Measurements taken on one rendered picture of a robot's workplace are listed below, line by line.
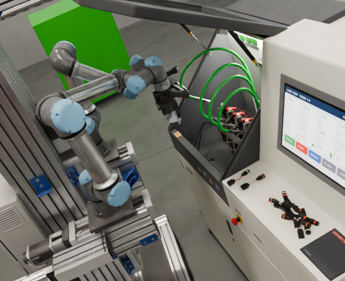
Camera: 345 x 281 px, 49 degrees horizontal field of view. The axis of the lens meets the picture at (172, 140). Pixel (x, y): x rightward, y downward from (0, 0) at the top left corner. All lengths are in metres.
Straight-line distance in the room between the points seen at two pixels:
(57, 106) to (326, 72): 0.94
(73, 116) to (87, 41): 3.72
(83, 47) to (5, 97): 3.44
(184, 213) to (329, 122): 1.95
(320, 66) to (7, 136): 1.30
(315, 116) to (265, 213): 0.46
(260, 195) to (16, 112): 1.11
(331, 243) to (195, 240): 1.59
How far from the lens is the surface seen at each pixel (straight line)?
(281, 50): 1.58
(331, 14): 1.91
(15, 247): 2.14
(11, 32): 8.45
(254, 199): 1.72
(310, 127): 1.53
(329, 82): 1.41
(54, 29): 5.02
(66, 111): 1.41
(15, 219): 2.01
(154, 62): 1.68
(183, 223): 3.11
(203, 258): 2.84
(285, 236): 1.57
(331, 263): 1.48
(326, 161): 1.51
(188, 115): 2.39
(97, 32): 5.11
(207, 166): 2.00
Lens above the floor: 2.19
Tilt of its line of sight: 33 degrees down
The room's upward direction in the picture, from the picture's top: 21 degrees counter-clockwise
